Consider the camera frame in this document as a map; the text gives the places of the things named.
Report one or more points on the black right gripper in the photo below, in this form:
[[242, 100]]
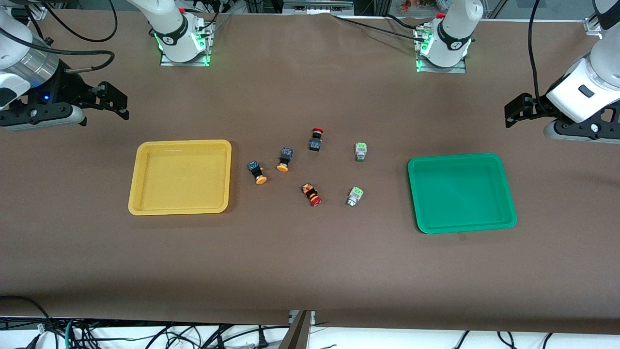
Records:
[[65, 89]]

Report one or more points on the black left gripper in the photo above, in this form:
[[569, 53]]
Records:
[[538, 107]]

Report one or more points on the yellow push button black body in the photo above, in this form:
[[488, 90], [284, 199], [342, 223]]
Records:
[[256, 172], [285, 159]]

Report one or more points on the green push button white body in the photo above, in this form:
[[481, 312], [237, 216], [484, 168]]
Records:
[[360, 151], [354, 196]]

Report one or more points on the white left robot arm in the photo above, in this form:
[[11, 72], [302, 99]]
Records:
[[455, 29]]

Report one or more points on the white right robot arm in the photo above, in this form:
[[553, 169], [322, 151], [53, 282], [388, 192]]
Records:
[[174, 29]]

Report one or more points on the yellow plastic tray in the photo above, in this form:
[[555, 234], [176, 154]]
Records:
[[179, 177]]

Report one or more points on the green plastic tray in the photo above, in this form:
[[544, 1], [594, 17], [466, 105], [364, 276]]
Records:
[[460, 194]]

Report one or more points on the red push button blue label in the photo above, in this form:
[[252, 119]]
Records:
[[316, 140]]

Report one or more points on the red push button orange label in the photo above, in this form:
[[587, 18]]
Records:
[[311, 194]]

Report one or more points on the grey power strip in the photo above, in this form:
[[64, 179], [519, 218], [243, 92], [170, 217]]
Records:
[[317, 6]]

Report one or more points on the brown table cover sheet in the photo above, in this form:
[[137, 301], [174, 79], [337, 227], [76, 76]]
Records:
[[310, 261]]

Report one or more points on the grey metal support beam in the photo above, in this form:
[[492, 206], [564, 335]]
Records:
[[296, 334]]

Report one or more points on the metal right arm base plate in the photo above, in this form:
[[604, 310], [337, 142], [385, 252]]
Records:
[[169, 63]]

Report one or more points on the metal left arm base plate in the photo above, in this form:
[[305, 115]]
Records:
[[436, 70]]

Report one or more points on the aluminium frame corner bracket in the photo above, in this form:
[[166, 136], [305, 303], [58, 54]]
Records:
[[592, 26], [38, 13]]

